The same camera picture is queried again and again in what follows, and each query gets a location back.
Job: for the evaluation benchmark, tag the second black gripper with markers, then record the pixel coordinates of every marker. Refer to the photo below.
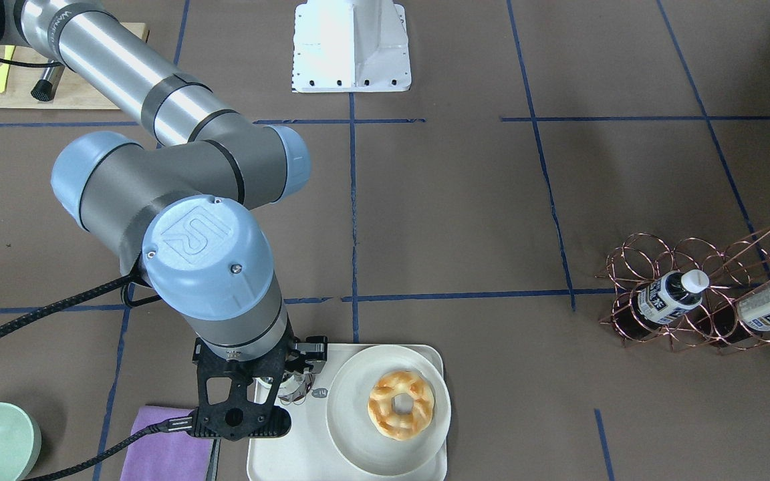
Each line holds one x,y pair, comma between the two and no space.
305,357

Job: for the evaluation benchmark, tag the second grey robot arm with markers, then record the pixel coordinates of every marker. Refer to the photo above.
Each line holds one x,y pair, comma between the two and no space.
179,216

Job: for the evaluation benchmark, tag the cream tray with bear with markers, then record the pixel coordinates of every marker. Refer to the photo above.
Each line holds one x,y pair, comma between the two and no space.
307,452

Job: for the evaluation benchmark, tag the cream round plate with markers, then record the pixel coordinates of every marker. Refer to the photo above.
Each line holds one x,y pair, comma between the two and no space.
353,433

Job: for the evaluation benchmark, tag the glazed twisted donut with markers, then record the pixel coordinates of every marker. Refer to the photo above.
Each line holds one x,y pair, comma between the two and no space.
382,405

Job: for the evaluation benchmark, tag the purple folded cloth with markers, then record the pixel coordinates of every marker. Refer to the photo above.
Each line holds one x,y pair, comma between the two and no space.
172,456

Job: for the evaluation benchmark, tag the steel muddler black tip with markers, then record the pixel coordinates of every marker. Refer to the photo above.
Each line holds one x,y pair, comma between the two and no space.
45,88

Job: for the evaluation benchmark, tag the wooden cutting board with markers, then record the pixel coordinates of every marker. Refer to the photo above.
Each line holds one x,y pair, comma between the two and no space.
72,93

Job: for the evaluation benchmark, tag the yellow plastic knife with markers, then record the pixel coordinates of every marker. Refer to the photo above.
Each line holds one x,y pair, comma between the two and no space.
9,51

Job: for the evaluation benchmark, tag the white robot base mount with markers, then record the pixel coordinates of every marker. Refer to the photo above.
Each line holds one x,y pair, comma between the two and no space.
350,46

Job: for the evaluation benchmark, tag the copper wire bottle rack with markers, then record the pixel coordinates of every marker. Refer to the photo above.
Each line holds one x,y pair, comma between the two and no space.
736,272

